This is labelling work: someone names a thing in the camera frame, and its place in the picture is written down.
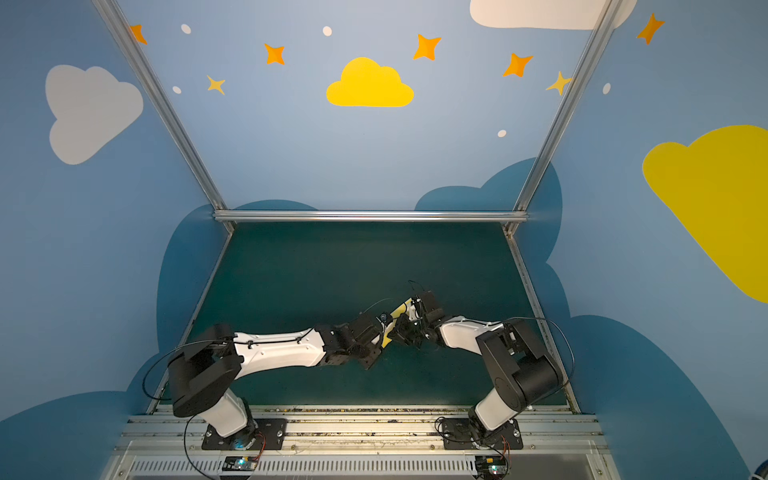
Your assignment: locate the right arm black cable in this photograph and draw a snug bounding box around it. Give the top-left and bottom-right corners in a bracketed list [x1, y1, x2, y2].
[434, 316, 577, 466]

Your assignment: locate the right aluminium frame post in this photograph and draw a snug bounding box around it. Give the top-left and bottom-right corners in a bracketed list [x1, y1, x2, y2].
[514, 0, 624, 217]

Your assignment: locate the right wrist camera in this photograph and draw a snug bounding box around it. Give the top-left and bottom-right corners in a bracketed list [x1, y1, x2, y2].
[406, 291, 445, 325]

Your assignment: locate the left green circuit board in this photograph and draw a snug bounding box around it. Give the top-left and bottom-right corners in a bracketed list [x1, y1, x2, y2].
[222, 456, 259, 472]

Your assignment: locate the left aluminium frame post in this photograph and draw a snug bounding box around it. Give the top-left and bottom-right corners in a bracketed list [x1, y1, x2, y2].
[92, 0, 228, 212]

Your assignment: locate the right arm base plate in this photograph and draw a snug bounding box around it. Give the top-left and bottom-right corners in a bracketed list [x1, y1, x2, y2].
[435, 417, 524, 451]

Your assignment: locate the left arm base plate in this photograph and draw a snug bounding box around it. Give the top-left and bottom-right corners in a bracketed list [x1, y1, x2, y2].
[201, 418, 287, 452]

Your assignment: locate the rear aluminium frame crossbar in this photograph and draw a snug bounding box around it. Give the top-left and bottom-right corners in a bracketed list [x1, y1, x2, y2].
[214, 210, 528, 223]

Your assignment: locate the yellow square paper sheet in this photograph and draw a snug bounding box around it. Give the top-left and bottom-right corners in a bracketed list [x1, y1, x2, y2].
[381, 299, 413, 348]

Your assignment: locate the aluminium frame post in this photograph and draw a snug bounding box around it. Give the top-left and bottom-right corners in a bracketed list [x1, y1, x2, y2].
[92, 0, 228, 212]
[514, 0, 624, 217]

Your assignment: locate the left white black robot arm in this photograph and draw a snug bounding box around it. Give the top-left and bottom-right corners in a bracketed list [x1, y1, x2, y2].
[167, 313, 393, 450]

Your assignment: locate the green circuit board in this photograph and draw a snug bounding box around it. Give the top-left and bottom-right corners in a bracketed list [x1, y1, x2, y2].
[475, 456, 508, 480]
[222, 456, 259, 472]

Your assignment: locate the right green circuit board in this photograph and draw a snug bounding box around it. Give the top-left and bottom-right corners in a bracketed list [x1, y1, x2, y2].
[475, 456, 508, 480]

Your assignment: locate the front aluminium rail bed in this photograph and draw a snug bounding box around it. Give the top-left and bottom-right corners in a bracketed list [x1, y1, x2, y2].
[101, 405, 620, 479]

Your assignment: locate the white slotted cable duct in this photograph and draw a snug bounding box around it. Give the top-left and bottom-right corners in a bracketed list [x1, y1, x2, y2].
[127, 456, 476, 477]

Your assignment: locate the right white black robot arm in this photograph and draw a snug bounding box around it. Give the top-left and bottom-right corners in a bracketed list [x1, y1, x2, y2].
[386, 314, 565, 449]

